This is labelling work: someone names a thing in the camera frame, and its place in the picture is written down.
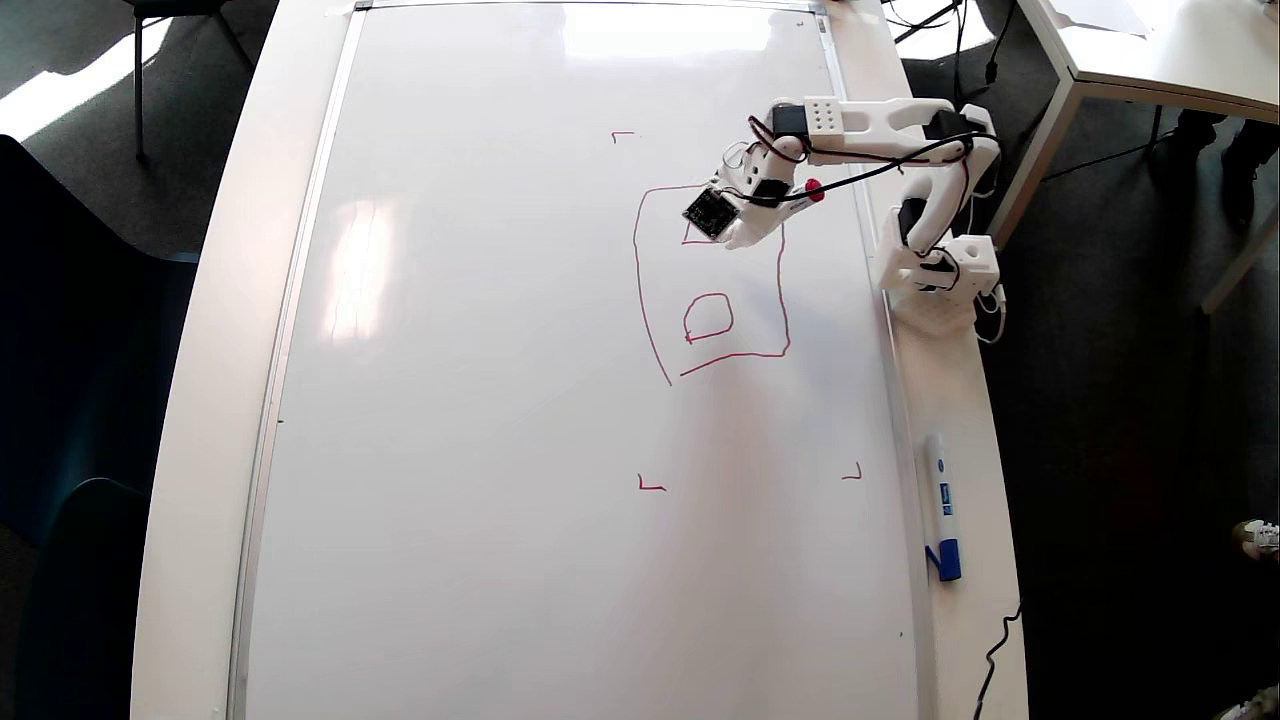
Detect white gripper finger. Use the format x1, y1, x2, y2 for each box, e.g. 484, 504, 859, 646
722, 205, 787, 252

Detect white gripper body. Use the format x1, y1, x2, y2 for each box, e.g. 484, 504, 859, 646
715, 140, 802, 224

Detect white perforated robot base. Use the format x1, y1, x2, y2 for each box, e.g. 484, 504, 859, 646
876, 218, 986, 336

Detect blue whiteboard marker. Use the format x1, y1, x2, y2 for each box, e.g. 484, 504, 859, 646
922, 432, 964, 584

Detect white side table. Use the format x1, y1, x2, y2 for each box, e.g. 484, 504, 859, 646
1015, 0, 1280, 313

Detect dark trouser leg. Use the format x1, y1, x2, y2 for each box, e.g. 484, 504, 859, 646
1232, 118, 1280, 226
1172, 108, 1229, 176

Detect black metal chair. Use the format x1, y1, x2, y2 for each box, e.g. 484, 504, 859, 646
122, 0, 256, 166

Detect dark blue chair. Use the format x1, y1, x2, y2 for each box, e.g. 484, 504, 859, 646
15, 478, 151, 720
0, 135, 201, 546

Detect black wrist camera board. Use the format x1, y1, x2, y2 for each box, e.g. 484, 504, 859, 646
683, 187, 741, 242

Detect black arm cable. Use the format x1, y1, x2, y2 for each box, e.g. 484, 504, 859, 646
740, 130, 1001, 291

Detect black floor cable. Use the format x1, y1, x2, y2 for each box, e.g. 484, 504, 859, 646
890, 0, 966, 46
1040, 113, 1229, 183

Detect white base cable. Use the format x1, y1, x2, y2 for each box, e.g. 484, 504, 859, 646
975, 283, 1008, 346

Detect white whiteboard with metal frame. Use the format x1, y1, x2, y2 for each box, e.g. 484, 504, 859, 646
228, 0, 936, 720

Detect thin black cable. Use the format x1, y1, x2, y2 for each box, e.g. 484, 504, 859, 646
972, 600, 1023, 720

